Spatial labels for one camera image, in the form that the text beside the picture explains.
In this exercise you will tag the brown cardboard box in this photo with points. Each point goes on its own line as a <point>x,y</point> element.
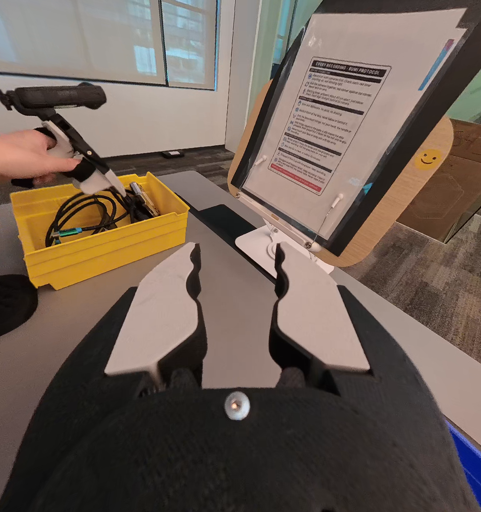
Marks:
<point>444,192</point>

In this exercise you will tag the person's left hand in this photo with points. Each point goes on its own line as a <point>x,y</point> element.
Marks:
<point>16,156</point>

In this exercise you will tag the framed instruction sheet sign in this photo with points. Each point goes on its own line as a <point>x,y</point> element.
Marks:
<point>344,120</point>

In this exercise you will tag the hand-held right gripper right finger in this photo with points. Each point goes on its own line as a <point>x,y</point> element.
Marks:
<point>320,320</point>

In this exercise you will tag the small black floor device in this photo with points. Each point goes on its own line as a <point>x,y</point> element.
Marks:
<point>173,154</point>

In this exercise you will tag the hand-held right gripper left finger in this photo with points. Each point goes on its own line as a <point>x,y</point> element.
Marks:
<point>156,316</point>

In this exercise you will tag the large window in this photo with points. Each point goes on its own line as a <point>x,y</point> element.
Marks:
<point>84,40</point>

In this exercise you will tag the silver hdmi adapter box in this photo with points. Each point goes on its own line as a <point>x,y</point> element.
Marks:
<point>144,200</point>

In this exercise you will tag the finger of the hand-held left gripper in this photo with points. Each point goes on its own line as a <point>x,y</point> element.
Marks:
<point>88,182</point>
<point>114,183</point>

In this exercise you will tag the yellow plastic bin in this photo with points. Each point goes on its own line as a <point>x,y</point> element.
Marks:
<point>104,256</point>

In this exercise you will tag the blue plastic bin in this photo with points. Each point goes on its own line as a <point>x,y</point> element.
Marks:
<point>476,476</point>

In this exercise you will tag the yellow smiley sticker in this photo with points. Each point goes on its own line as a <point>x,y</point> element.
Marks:
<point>428,160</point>

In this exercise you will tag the white sign stand base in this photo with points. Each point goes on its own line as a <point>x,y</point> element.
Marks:
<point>256,244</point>

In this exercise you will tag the black textured pad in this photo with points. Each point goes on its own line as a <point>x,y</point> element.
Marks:
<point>4,308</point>

